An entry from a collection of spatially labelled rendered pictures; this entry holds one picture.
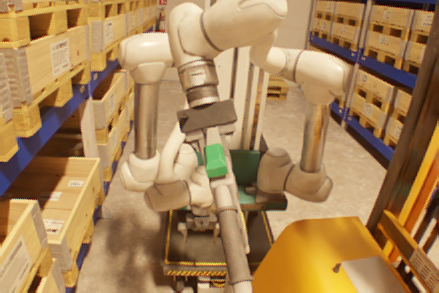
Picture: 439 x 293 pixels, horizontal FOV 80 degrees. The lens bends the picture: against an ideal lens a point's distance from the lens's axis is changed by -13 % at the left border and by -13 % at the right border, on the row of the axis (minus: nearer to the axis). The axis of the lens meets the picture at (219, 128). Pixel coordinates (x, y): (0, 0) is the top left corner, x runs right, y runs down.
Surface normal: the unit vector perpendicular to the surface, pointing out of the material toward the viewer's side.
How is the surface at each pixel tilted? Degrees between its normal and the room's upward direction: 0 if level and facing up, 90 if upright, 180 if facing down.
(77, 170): 90
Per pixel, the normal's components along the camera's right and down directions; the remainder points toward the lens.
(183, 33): -0.51, 0.04
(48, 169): 0.09, 0.42
